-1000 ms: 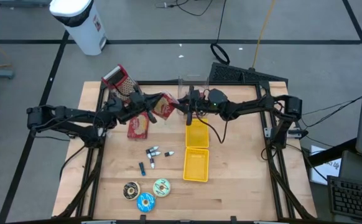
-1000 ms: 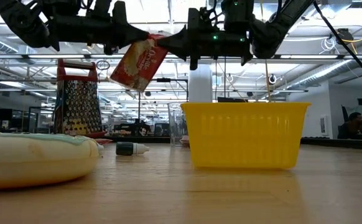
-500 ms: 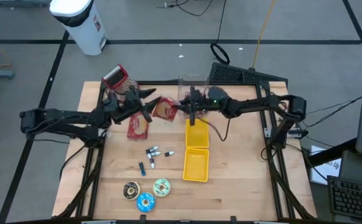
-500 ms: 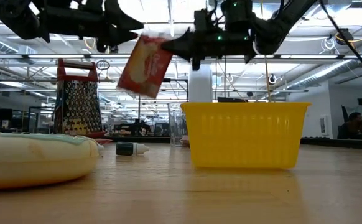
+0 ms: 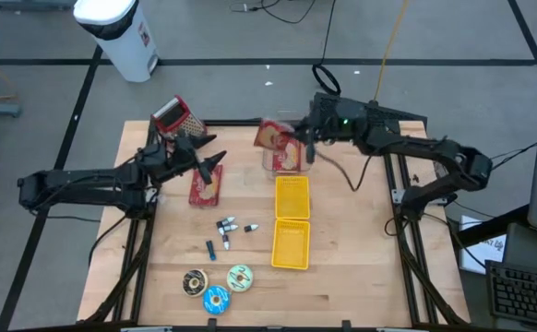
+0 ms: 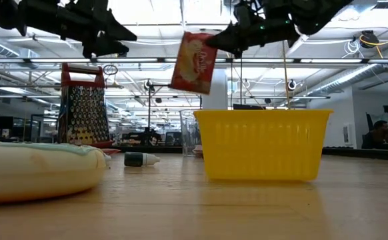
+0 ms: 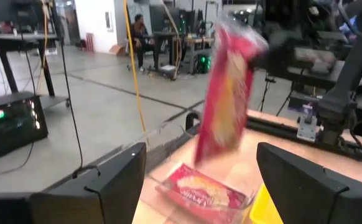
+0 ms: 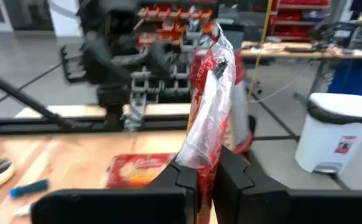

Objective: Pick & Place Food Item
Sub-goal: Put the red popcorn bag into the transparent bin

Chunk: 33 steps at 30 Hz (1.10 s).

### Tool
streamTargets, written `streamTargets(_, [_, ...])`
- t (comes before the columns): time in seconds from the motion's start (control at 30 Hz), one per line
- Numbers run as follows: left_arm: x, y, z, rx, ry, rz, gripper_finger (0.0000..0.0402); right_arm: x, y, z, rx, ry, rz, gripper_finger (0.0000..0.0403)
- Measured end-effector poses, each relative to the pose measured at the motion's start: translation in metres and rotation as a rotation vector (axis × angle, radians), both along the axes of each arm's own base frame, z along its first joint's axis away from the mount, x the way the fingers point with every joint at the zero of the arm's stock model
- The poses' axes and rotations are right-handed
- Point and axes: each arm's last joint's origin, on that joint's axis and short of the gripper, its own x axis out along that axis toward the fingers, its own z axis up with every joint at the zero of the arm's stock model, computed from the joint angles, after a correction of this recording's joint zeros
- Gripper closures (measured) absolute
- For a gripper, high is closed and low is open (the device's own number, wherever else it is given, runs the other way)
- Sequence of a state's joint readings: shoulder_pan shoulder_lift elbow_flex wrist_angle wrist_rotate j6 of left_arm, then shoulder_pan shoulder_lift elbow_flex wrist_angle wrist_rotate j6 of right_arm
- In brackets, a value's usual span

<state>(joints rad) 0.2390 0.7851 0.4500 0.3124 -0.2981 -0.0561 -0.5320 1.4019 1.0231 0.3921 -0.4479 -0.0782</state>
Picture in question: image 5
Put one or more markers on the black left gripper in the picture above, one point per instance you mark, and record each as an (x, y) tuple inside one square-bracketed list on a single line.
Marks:
[(174, 157)]

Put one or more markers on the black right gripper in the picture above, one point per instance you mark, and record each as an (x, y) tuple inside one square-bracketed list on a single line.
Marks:
[(326, 130)]

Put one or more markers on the red snack packet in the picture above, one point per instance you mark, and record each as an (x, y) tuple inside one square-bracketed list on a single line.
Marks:
[(199, 193), (270, 136), (287, 161)]

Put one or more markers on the white glue bottle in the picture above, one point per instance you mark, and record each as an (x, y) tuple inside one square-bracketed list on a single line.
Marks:
[(224, 222)]

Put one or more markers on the dark dropper bottle white cap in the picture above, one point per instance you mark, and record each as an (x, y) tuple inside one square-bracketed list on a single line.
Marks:
[(227, 229)]

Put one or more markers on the purple dropper bottle white cap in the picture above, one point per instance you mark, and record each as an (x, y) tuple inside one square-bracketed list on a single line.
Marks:
[(225, 242)]

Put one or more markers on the blue and black dropper bottle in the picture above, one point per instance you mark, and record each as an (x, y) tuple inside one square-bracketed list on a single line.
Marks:
[(211, 251)]

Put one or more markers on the chocolate frosted toy donut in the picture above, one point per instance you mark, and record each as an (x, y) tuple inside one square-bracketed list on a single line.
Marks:
[(195, 282)]

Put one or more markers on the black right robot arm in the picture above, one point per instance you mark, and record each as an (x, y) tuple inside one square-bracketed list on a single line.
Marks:
[(434, 150)]

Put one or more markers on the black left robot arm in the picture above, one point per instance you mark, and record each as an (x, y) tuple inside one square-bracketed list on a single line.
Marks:
[(88, 186)]

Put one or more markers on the black perforated computer box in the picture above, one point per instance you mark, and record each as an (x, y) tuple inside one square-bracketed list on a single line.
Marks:
[(328, 103)]

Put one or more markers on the clear plastic bin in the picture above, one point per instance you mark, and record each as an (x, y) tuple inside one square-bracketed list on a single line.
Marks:
[(267, 157)]

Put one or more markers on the red metal cheese grater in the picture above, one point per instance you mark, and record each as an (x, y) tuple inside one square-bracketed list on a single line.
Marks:
[(171, 115)]

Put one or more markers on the white trash can black bag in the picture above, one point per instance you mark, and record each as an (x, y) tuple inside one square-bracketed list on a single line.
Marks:
[(121, 46)]

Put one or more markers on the blue frosted toy donut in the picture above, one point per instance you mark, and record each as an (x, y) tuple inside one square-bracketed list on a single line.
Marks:
[(216, 300)]

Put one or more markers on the black desk bar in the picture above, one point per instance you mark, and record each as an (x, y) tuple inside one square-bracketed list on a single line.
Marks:
[(490, 228)]

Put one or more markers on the white paper sheet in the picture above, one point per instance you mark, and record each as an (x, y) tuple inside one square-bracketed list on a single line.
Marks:
[(480, 253)]

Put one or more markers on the black computer keyboard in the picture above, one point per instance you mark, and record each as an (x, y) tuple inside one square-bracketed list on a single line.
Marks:
[(527, 295)]

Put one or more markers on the black aluminium table frame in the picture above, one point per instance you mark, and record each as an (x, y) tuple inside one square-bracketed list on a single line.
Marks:
[(231, 122)]

